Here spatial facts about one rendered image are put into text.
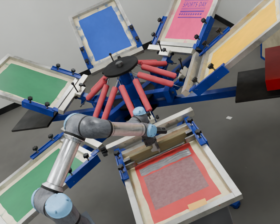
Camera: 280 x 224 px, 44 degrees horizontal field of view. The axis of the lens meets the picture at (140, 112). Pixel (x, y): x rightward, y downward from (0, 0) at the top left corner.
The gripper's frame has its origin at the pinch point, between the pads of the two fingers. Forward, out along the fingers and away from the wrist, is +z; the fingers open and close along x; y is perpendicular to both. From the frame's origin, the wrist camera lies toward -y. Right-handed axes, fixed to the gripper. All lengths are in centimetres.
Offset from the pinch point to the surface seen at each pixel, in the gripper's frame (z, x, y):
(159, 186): 5.5, 26.6, 9.7
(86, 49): -25, -173, 24
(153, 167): 4.9, 9.1, 8.8
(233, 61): -32, -11, -68
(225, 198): 2, 59, -21
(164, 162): 4.7, 9.6, 0.6
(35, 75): -32, -146, 79
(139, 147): 2.3, -14.0, 12.1
